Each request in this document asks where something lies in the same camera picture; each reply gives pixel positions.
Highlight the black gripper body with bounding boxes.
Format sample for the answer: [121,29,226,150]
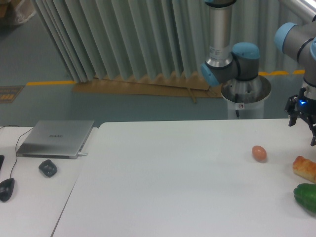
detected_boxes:
[284,87,316,123]

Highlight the golden brown bread piece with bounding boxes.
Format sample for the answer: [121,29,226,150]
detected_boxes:
[292,156,316,183]

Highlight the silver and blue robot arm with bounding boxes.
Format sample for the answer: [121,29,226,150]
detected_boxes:
[200,0,316,133]

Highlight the brown egg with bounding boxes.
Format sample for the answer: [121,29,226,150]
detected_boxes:
[252,145,267,162]

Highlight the green bell pepper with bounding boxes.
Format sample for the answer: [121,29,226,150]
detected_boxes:
[293,183,316,213]

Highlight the brown cardboard sheet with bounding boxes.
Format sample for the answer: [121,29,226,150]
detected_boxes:
[72,75,222,103]

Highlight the pale green folding curtain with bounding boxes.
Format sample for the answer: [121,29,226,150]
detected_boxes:
[33,0,306,84]

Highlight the white usb plug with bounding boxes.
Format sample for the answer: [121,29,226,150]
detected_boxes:
[78,153,88,157]

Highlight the silver closed laptop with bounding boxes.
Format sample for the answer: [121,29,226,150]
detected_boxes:
[17,120,94,158]

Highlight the small black controller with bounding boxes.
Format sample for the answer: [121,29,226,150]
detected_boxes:
[39,159,58,178]

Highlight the black keyboard edge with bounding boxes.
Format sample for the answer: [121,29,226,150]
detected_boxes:
[0,155,4,170]

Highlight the black computer mouse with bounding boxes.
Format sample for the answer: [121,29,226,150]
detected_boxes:
[0,178,15,202]

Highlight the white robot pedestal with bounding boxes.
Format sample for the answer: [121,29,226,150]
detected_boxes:
[221,76,272,119]

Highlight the black mouse cable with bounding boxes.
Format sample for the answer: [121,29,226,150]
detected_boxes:
[0,125,37,179]

